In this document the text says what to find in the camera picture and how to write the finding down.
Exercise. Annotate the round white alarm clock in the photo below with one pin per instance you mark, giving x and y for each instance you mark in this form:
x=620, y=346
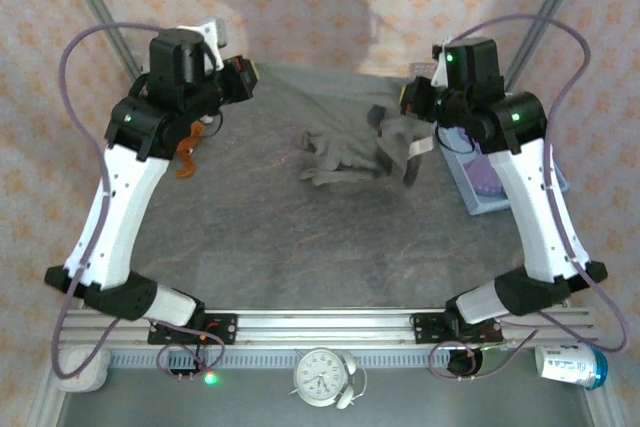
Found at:
x=320, y=379

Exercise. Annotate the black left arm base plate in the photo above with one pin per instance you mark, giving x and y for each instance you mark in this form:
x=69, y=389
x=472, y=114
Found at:
x=220, y=329

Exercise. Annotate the aluminium frame post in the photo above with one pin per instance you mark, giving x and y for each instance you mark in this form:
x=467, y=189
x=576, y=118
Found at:
x=100, y=12
x=550, y=7

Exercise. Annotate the brown plush animal toy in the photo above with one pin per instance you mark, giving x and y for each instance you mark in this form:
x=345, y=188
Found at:
x=187, y=152

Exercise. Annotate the purple t-shirt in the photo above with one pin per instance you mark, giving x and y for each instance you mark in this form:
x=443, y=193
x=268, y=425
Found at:
x=487, y=177

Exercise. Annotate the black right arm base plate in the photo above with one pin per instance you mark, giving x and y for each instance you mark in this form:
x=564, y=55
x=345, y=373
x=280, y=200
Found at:
x=425, y=329

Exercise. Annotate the square white clock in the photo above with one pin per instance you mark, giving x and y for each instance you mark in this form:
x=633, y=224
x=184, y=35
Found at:
x=82, y=372

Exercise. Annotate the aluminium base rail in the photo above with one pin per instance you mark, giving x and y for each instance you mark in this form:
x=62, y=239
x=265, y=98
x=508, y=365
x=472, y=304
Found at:
x=325, y=327

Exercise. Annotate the white canister with blue lid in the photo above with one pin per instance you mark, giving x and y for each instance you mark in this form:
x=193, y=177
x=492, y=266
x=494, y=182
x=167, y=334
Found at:
x=565, y=367

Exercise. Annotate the blue plastic basket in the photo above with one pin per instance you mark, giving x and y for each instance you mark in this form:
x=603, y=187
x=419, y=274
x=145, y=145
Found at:
x=472, y=197

